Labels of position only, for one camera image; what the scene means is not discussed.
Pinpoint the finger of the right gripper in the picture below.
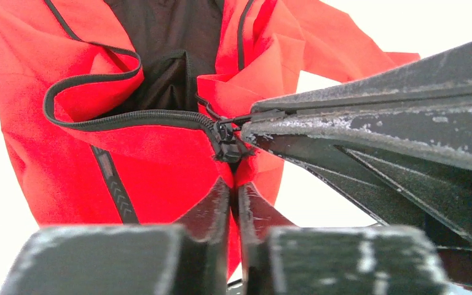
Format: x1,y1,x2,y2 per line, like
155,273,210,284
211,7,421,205
251,41,472,112
240,103,472,248

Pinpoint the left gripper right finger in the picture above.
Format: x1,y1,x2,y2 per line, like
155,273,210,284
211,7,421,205
238,183,449,295

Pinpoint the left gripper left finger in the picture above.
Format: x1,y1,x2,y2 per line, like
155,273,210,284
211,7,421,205
0,179,230,294

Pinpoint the red jacket black lining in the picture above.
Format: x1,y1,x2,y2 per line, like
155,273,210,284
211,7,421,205
0,0,421,280

